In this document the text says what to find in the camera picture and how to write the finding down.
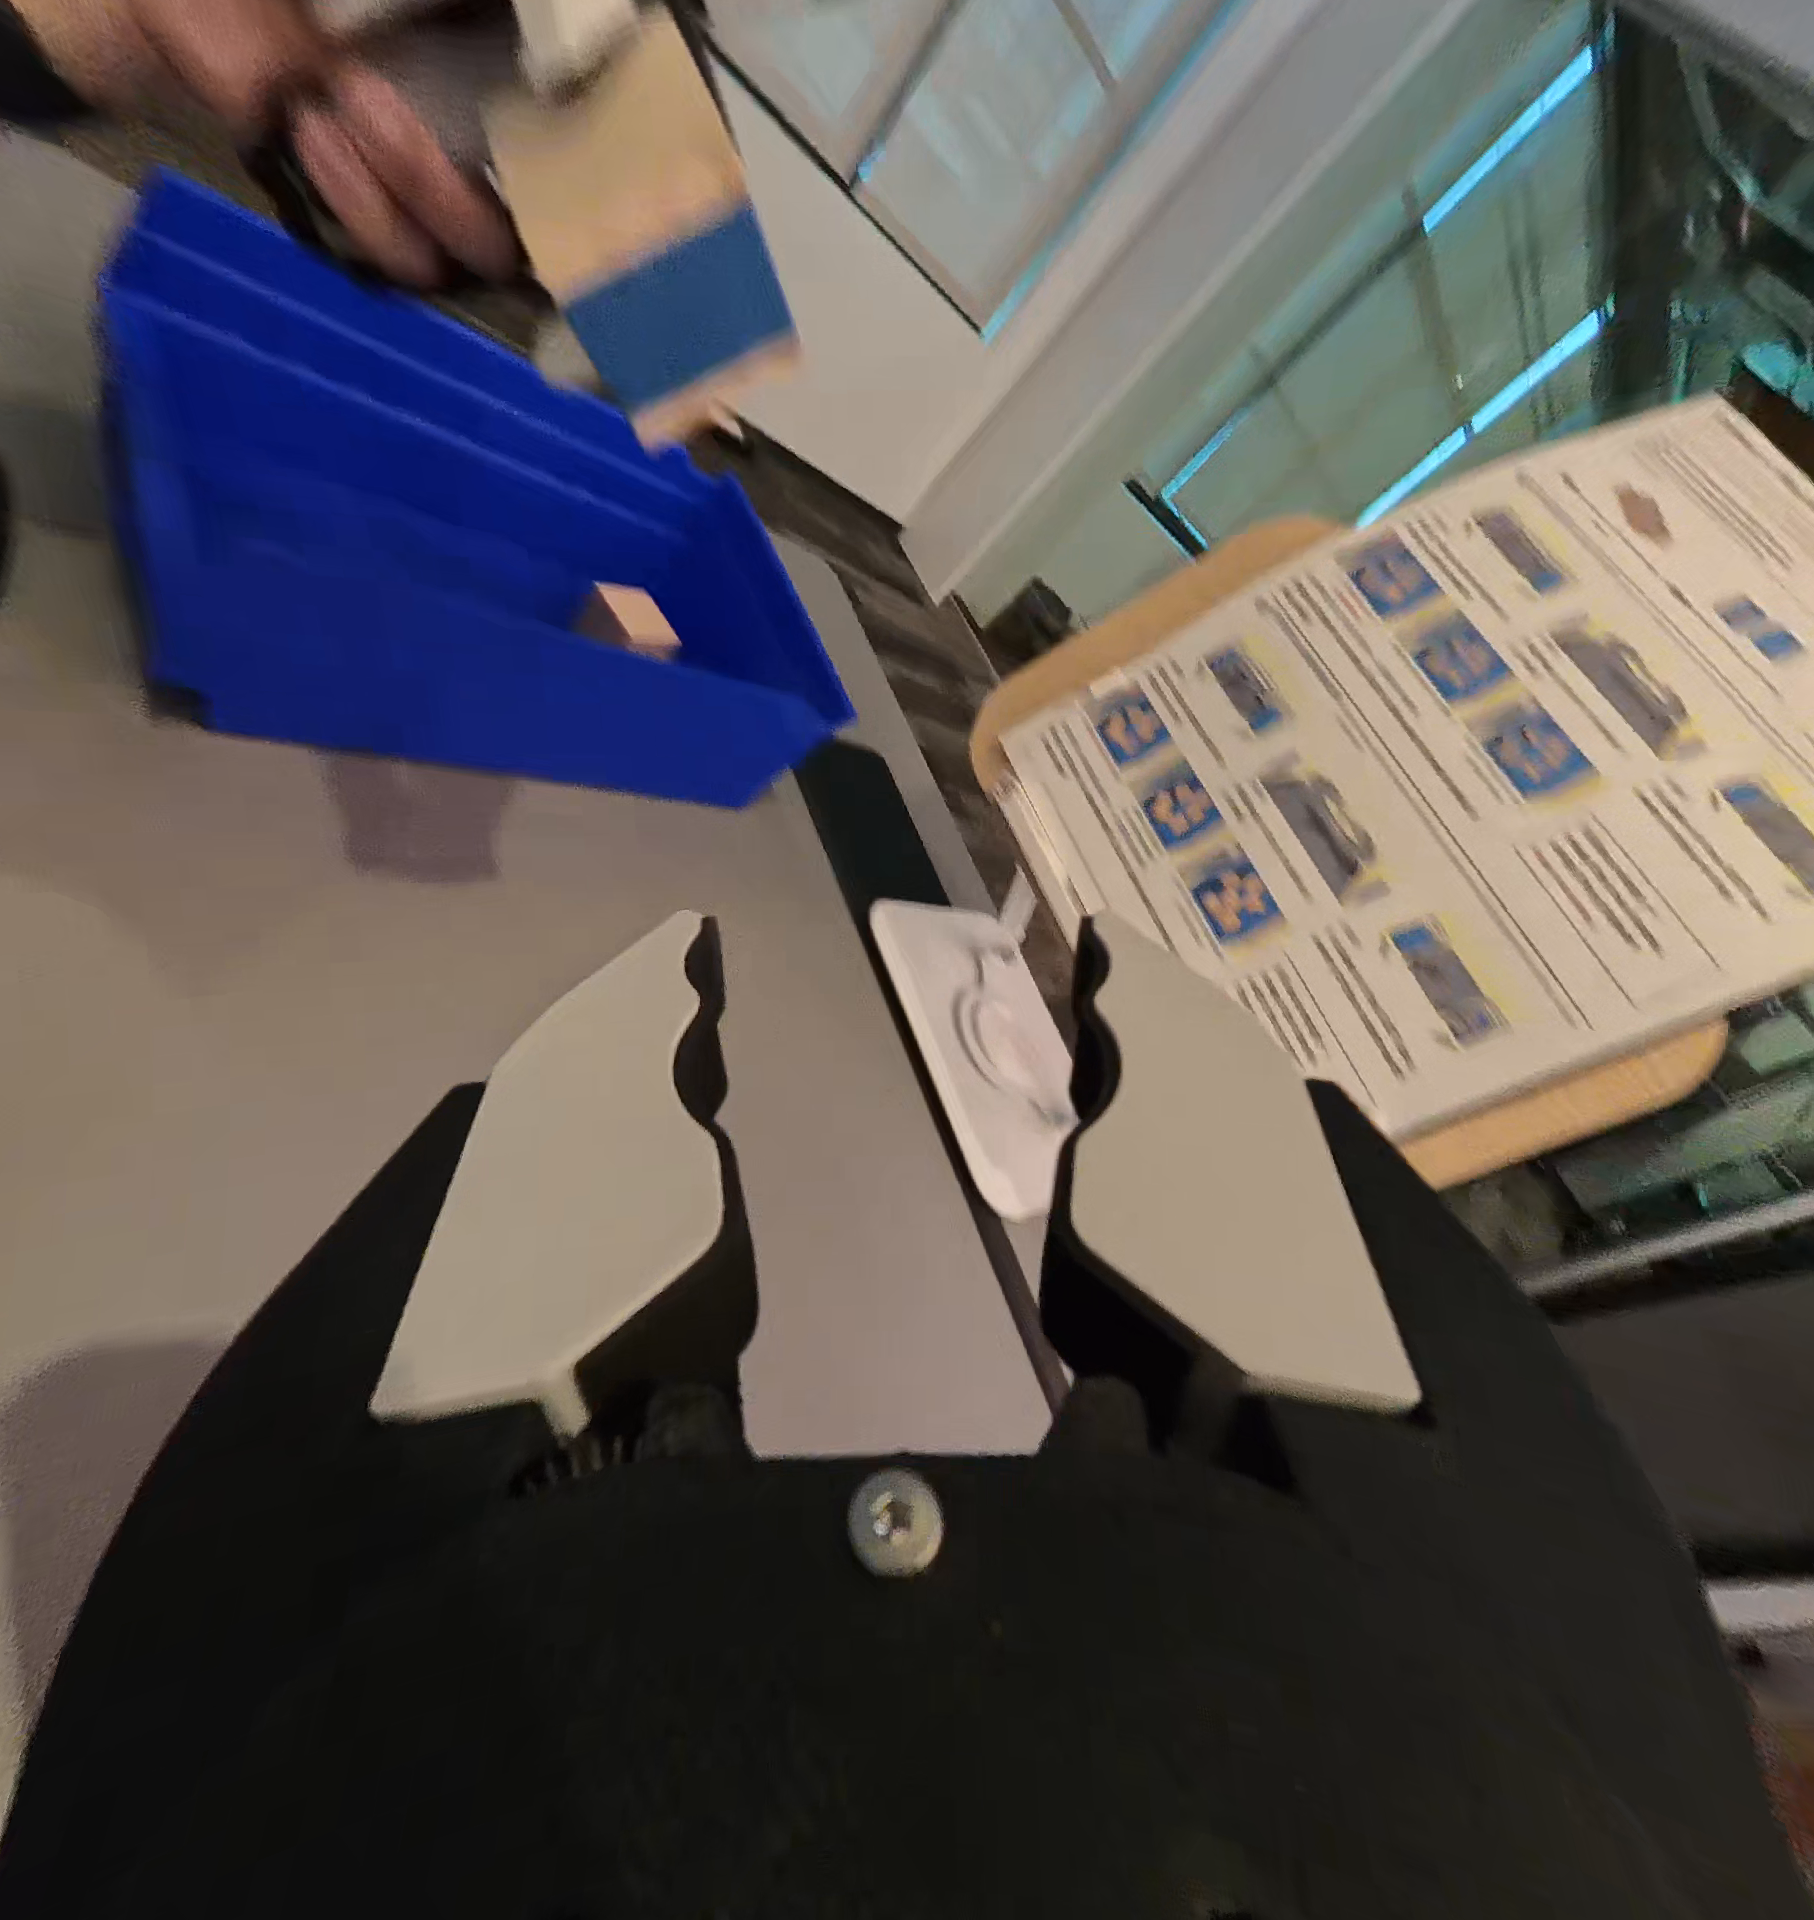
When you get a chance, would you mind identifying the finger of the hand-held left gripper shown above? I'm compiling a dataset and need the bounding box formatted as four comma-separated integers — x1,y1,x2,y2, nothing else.
514,0,648,95

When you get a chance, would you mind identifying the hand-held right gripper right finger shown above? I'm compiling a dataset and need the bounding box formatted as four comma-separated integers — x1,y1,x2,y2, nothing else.
1038,911,1426,1468

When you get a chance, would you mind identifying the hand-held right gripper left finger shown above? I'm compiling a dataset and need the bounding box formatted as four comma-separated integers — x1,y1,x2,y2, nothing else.
366,905,760,1445

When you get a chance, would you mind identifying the wooden cube with blue stripe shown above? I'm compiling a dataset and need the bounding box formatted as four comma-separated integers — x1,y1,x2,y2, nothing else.
573,581,684,661
481,44,804,451

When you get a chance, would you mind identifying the blue plastic bin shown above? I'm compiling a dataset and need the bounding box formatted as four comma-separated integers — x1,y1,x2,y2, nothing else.
96,163,859,812

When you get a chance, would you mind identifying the person's left hand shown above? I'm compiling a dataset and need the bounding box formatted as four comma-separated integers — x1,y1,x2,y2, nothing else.
13,0,526,294

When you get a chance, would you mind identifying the white board stand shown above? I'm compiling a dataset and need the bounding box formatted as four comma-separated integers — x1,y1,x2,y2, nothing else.
868,900,1083,1223

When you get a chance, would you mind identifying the printed instruction sheet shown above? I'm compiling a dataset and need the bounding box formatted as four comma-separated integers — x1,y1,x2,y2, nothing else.
995,392,1814,1141

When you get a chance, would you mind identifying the wooden instruction board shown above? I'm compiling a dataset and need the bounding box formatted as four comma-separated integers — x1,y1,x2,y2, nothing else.
970,515,1733,1194

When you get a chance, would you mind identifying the window with white blind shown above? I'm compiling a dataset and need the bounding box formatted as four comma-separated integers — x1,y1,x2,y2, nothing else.
1145,44,1614,524

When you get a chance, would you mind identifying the glass partition panel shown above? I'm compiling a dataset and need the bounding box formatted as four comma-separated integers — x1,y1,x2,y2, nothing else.
1604,0,1814,430

